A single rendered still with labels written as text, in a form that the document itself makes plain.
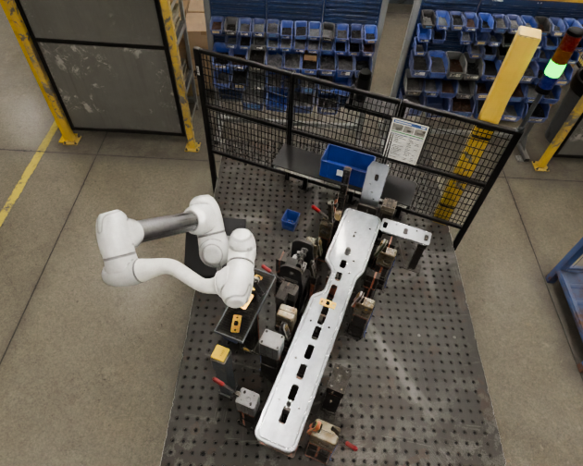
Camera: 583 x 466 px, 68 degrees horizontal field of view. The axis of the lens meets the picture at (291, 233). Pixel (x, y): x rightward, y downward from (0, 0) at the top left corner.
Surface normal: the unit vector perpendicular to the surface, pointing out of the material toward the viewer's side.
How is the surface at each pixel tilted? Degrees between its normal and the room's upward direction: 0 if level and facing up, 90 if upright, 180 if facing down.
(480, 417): 0
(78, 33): 92
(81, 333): 0
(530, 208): 0
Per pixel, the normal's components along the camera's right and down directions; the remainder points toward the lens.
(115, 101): -0.03, 0.81
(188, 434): 0.04, -0.61
